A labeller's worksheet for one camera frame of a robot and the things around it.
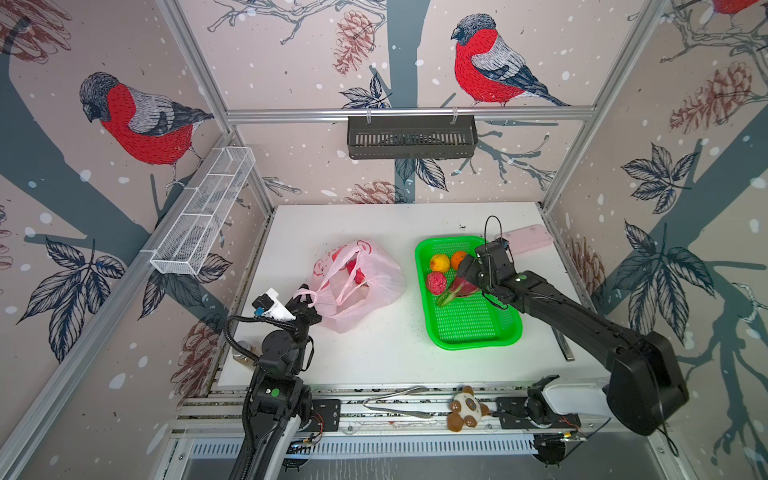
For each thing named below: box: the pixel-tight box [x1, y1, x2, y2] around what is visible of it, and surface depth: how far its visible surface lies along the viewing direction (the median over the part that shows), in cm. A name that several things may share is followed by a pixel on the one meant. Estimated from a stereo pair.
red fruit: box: [427, 272, 446, 295], surface depth 94 cm
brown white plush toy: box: [447, 385, 490, 432], surface depth 74 cm
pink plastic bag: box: [294, 240, 406, 334], surface depth 84 cm
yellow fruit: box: [430, 254, 451, 273], surface depth 99 cm
